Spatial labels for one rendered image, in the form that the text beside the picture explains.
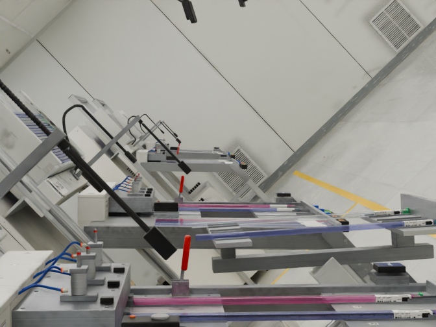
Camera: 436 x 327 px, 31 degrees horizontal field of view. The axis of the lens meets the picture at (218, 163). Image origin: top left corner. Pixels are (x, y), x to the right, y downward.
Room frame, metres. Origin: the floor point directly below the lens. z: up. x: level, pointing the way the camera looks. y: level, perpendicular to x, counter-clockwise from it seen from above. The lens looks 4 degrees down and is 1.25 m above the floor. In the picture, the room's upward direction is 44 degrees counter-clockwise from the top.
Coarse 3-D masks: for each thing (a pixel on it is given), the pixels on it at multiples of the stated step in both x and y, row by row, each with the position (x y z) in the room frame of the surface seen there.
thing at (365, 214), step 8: (296, 216) 1.81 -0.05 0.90; (304, 216) 1.80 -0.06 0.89; (312, 216) 1.80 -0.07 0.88; (320, 216) 1.80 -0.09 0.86; (328, 216) 1.80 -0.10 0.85; (336, 216) 1.80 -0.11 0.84; (344, 216) 1.80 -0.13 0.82; (352, 216) 1.80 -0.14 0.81; (360, 216) 1.81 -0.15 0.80; (368, 216) 1.81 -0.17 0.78; (192, 224) 1.80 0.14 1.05; (200, 224) 1.80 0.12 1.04; (208, 224) 1.80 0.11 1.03; (216, 224) 1.80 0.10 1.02; (224, 224) 1.80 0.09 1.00; (240, 224) 1.80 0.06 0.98
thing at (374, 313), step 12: (228, 312) 1.20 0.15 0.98; (240, 312) 1.20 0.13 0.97; (252, 312) 1.20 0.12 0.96; (264, 312) 1.20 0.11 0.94; (276, 312) 1.20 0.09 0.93; (288, 312) 1.20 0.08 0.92; (300, 312) 1.20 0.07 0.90; (312, 312) 1.20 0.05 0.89; (324, 312) 1.20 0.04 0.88; (336, 312) 1.19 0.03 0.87; (348, 312) 1.19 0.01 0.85; (360, 312) 1.19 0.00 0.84; (372, 312) 1.19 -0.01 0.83; (384, 312) 1.19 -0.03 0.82
